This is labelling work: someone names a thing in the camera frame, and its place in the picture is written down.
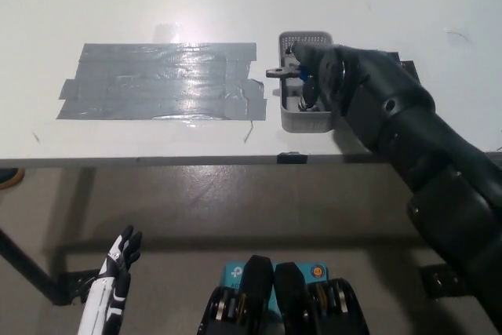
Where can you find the grey duct tape patch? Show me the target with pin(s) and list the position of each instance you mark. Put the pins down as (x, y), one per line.
(157, 84)

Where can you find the grey perforated plastic basket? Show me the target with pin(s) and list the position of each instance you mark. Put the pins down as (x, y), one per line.
(306, 121)

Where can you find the black table foot bracket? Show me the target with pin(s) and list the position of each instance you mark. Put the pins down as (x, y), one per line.
(435, 282)
(76, 286)

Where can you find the teal robot body top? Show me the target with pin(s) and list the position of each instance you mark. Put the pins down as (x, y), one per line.
(234, 272)

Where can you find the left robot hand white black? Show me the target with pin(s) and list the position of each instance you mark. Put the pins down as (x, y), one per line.
(108, 280)

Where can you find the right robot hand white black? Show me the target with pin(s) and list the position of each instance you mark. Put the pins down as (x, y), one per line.
(310, 52)

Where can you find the black tape patch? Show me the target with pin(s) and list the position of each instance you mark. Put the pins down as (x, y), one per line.
(409, 68)

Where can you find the black diagonal table leg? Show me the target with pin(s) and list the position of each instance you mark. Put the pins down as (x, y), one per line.
(27, 264)

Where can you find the yellow black round object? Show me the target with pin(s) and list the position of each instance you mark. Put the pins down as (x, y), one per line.
(9, 179)

